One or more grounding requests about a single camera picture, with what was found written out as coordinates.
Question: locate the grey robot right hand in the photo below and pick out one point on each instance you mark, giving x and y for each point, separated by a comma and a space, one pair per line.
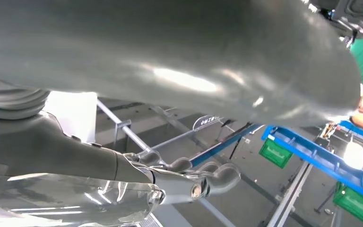
169, 47

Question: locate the clear acrylic sign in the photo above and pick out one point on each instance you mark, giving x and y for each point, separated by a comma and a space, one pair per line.
205, 122

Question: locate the stainless steel side table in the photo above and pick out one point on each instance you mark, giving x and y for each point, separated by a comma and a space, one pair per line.
128, 131

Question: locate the green plastic crate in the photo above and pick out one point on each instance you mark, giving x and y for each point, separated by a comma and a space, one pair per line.
355, 203
275, 153

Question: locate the blue metal storage rack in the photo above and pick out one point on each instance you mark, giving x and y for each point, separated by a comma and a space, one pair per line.
319, 156

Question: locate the black plastic box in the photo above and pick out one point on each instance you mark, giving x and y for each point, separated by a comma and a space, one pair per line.
356, 12

